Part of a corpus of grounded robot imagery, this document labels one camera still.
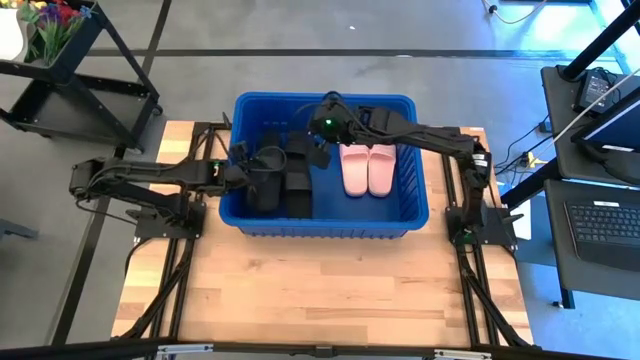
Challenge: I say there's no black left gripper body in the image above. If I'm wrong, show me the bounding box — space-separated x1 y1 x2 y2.
219 162 252 194

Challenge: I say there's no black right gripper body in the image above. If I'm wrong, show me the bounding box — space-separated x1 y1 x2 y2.
307 98 355 147

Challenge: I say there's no blue plastic bin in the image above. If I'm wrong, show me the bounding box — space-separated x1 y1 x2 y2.
218 91 430 240

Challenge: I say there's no black utility cart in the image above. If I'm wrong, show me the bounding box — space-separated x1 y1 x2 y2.
0 0 165 154

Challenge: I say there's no black table edge bar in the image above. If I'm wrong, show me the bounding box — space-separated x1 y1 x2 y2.
0 337 640 360

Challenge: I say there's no colourful flower bouquet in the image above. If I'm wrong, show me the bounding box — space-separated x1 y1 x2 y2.
17 0 95 67

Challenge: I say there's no black desk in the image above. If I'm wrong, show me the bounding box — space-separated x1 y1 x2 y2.
499 63 640 310

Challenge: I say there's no white vase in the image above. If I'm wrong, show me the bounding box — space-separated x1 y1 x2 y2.
0 6 27 62

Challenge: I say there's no black power adapter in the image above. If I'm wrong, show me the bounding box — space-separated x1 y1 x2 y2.
573 68 615 115

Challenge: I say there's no black laptop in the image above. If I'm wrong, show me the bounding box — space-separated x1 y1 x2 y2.
571 85 640 157

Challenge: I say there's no black keyboard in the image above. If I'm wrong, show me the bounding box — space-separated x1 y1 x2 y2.
563 198 640 262

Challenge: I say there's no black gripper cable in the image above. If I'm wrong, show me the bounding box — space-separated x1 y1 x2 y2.
251 143 290 174

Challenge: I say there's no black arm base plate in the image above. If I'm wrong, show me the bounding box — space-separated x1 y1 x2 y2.
126 198 207 241
444 204 525 247

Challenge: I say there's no white floor cable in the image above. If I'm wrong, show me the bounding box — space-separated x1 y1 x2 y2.
480 0 552 26

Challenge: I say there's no black diagonal post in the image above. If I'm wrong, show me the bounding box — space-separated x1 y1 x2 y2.
560 0 640 82

